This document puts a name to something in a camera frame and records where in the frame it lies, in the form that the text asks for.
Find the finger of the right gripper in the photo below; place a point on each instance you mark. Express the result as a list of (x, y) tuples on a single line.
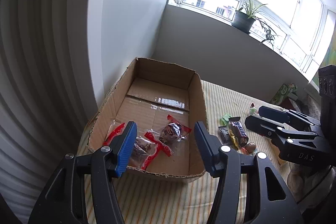
[(267, 129), (278, 115)]

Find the small green candy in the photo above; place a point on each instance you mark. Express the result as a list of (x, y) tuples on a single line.
[(225, 119)]

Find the Snickers bar in pile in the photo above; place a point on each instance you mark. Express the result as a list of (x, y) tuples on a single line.
[(236, 126)]

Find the green box on right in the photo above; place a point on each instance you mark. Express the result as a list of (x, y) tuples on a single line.
[(283, 92)]

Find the chocolate egg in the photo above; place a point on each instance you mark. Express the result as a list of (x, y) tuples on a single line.
[(249, 149)]

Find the yellow black candy packet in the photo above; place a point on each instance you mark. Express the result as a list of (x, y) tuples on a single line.
[(234, 139)]

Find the brown cardboard box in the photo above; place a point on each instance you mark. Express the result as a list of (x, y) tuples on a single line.
[(146, 93)]

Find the striped tablecloth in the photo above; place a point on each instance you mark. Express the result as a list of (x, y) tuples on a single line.
[(148, 200)]

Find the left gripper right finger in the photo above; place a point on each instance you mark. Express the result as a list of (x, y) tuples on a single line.
[(224, 163)]

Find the pink white snack pouch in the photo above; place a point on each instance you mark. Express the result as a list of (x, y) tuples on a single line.
[(253, 110)]

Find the dark potted plant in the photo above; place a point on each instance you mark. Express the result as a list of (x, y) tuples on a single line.
[(246, 15)]

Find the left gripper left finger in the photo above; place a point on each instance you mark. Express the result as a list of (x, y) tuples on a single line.
[(108, 162)]

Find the white gloved right hand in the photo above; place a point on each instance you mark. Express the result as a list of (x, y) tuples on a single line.
[(310, 185)]

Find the black small candy packet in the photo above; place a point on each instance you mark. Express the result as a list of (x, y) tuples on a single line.
[(225, 136)]

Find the dates bag red trim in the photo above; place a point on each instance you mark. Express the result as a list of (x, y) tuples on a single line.
[(174, 131), (146, 148)]

